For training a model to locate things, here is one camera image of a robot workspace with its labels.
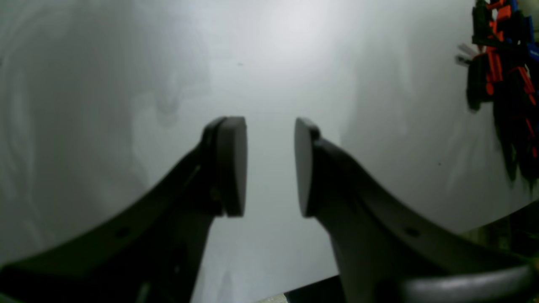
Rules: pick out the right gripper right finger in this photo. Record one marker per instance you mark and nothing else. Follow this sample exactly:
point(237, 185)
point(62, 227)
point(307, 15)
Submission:
point(387, 253)

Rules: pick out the orange black tool pile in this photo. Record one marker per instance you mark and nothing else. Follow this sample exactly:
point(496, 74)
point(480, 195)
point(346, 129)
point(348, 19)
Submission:
point(503, 70)

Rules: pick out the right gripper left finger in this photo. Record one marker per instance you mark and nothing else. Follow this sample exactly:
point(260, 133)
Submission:
point(152, 251)

